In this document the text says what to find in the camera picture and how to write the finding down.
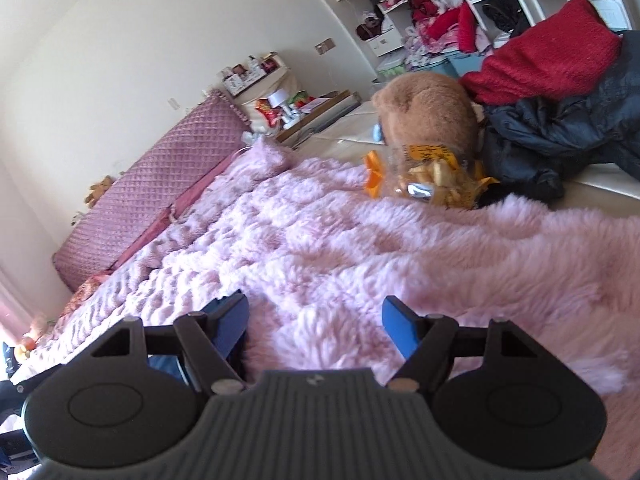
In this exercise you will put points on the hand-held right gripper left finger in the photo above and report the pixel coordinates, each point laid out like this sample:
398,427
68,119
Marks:
232,325

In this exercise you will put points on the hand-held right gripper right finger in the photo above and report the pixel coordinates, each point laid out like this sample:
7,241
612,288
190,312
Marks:
400,327

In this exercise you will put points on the pink fluffy blanket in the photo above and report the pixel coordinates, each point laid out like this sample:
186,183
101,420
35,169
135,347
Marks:
350,240

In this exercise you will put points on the floral pink pillow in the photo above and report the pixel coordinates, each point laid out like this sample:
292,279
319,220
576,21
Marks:
85,295

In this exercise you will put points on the orange snack bag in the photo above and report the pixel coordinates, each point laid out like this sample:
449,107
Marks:
430,180

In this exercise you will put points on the pink quilted headboard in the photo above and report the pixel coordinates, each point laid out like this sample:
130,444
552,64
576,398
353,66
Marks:
150,185

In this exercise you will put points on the small brown plush toy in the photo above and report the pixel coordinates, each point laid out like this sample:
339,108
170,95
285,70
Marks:
99,191

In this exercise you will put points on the small cream plush toy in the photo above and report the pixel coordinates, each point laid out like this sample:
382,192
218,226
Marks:
76,217

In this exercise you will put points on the small light blue object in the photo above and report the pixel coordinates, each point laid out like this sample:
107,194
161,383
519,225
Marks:
377,133

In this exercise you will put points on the orange plush toy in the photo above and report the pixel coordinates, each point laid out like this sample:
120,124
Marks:
31,335

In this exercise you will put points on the red snack bag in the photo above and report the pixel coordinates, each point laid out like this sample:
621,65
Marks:
267,111

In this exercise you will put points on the brown teddy bear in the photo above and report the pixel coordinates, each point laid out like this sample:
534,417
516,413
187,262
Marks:
430,110

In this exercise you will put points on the navy patterned bag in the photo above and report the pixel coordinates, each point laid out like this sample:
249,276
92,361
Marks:
10,362

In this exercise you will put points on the white table lamp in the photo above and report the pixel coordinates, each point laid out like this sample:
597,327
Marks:
283,105

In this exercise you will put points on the wooden bedside table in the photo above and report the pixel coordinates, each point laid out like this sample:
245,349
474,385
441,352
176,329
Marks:
325,112

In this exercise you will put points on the black puffer jacket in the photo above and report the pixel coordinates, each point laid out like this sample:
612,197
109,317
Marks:
560,130

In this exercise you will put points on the green translucent storage bin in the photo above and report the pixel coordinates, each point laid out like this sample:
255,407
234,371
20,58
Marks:
391,67

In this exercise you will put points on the blue storage bin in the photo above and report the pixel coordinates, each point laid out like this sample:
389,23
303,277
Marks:
462,64

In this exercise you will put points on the white drawer box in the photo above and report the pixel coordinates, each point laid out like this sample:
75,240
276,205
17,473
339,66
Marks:
382,40

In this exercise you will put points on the pile of colourful clothes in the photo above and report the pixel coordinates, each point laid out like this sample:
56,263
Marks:
440,20

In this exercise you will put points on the red knitted garment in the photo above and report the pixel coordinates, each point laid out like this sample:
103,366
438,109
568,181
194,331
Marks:
550,55

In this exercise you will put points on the wall socket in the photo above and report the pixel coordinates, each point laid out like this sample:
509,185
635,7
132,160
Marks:
173,103

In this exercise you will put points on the white wall shelf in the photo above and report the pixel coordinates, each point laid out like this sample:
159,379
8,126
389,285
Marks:
250,75

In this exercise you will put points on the wall switch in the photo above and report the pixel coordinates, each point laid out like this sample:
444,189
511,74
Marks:
324,45

